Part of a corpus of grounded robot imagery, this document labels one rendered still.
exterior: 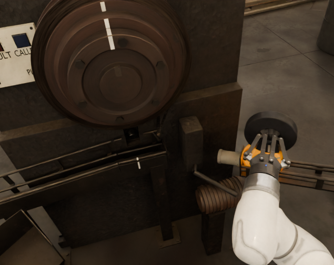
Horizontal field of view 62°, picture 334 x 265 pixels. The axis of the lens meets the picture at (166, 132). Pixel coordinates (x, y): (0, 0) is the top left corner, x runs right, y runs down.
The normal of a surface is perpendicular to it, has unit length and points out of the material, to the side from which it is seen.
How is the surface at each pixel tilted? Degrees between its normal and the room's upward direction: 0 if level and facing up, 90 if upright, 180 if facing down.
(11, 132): 0
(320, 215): 0
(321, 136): 0
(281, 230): 49
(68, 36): 45
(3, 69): 90
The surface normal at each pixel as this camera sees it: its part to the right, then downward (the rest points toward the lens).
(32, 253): -0.14, -0.68
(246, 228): -0.54, -0.58
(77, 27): -0.34, -0.21
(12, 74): 0.24, 0.64
